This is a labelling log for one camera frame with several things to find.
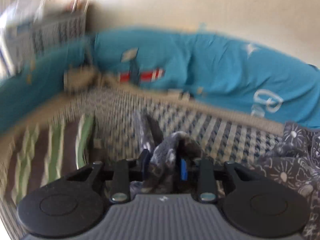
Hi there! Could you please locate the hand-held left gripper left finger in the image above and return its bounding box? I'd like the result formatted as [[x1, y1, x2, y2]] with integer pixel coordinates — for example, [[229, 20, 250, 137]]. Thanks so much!
[[67, 149, 152, 203]]

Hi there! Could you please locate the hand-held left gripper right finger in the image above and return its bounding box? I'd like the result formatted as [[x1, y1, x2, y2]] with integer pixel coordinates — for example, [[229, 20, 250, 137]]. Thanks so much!
[[180, 157, 253, 203]]

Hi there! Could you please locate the grey doodle print fleece garment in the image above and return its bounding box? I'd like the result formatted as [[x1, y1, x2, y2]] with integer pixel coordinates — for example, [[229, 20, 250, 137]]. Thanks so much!
[[130, 112, 320, 240]]

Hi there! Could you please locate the blue beige houndstooth seat cushion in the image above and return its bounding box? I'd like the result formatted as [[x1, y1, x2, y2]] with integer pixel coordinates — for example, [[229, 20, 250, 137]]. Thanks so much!
[[0, 70, 320, 240]]

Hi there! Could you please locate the green brown striped folded garment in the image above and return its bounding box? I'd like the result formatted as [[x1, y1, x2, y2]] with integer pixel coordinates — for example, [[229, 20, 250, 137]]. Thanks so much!
[[5, 115, 96, 205]]

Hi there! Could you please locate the blue airplane print sofa cover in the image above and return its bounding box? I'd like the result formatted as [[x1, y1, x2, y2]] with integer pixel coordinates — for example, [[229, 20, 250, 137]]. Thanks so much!
[[0, 25, 320, 133]]

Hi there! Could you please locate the white perforated laundry basket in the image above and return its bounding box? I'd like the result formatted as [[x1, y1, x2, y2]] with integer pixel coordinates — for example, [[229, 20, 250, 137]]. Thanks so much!
[[0, 0, 87, 73]]

